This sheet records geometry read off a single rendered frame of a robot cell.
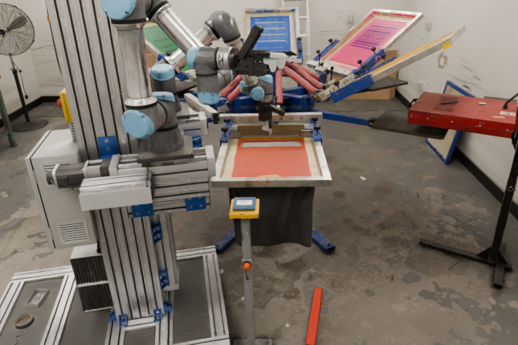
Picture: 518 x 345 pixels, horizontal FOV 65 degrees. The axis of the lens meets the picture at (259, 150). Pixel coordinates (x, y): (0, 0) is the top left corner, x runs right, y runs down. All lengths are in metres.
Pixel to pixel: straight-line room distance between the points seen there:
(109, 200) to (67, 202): 0.38
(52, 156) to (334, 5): 5.28
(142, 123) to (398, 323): 1.91
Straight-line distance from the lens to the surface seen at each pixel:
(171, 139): 1.69
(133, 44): 1.49
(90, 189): 1.70
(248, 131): 2.51
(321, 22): 6.57
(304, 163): 2.24
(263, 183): 2.00
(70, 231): 2.10
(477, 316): 2.93
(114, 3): 1.46
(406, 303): 2.87
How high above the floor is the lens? 1.92
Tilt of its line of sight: 24 degrees down
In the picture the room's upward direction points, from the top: 2 degrees counter-clockwise
